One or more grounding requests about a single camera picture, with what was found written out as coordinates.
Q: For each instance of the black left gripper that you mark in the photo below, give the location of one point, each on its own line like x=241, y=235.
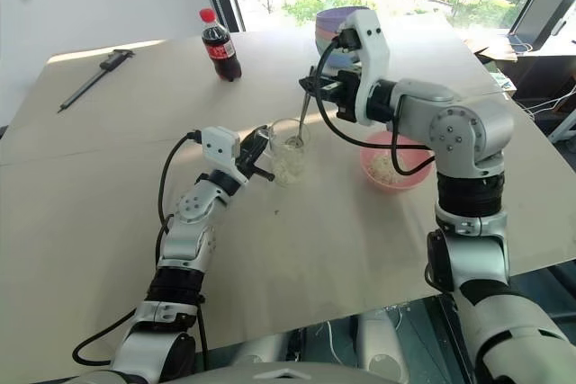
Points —
x=251, y=148

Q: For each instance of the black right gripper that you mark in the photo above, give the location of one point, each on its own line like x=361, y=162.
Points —
x=347, y=94

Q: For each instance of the clear glass mug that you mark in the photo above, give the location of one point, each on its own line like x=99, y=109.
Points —
x=275, y=146

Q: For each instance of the metal spoon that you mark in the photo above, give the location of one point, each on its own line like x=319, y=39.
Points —
x=302, y=118

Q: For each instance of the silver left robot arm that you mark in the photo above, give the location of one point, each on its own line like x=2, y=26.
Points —
x=184, y=244

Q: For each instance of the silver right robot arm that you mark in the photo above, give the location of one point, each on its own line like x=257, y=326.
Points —
x=468, y=127

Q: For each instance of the oatmeal in glass mug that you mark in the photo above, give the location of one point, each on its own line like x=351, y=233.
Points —
x=288, y=170

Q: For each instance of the oatmeal in pink bowl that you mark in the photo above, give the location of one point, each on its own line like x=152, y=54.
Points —
x=380, y=164

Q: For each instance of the pink plastic bowl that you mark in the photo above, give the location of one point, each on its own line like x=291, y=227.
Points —
x=382, y=184

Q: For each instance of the stack of pastel bowls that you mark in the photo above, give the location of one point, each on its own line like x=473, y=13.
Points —
x=330, y=35

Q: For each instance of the cola bottle with red cap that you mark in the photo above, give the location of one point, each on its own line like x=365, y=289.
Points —
x=220, y=49

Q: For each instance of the brown cardboard box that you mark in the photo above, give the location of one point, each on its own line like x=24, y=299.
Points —
x=490, y=49

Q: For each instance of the black digital caliper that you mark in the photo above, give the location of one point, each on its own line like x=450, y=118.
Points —
x=96, y=79

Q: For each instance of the white rounded robot leg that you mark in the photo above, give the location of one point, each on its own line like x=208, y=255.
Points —
x=382, y=350

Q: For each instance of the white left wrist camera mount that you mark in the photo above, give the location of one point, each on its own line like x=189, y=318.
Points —
x=218, y=143

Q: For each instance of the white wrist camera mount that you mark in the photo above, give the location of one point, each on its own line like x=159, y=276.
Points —
x=218, y=143
x=370, y=56

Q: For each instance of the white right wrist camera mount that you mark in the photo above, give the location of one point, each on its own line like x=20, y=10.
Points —
x=370, y=56

